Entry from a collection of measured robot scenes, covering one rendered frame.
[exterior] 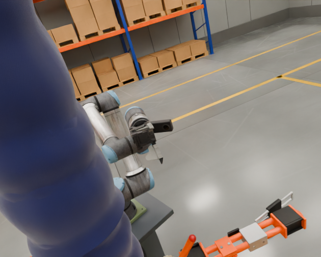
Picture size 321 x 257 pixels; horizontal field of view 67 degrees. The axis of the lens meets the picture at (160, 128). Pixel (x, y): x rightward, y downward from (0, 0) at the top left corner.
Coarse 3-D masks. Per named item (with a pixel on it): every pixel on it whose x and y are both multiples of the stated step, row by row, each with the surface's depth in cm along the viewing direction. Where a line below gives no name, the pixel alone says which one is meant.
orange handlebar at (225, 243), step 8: (264, 224) 84; (272, 232) 81; (280, 232) 81; (224, 240) 82; (232, 240) 82; (208, 248) 82; (216, 248) 81; (224, 248) 80; (232, 248) 79; (240, 248) 79; (216, 256) 78; (224, 256) 78; (232, 256) 79
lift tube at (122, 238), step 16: (64, 128) 43; (80, 176) 46; (32, 192) 42; (48, 192) 43; (128, 224) 63; (112, 240) 56; (128, 240) 60; (80, 256) 52; (96, 256) 54; (112, 256) 56; (128, 256) 62
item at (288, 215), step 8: (288, 208) 86; (272, 216) 85; (280, 216) 84; (288, 216) 83; (296, 216) 82; (272, 224) 87; (280, 224) 81; (288, 224) 80; (296, 224) 82; (304, 224) 82; (288, 232) 82
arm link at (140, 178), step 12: (96, 96) 155; (108, 96) 156; (108, 108) 156; (108, 120) 159; (120, 120) 159; (120, 132) 159; (132, 156) 162; (132, 168) 162; (144, 168) 166; (132, 180) 162; (144, 180) 163; (132, 192) 160; (144, 192) 166
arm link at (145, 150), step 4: (128, 136) 113; (132, 140) 111; (132, 144) 111; (148, 144) 114; (132, 148) 111; (136, 148) 112; (144, 148) 114; (136, 152) 114; (140, 152) 115; (144, 152) 115
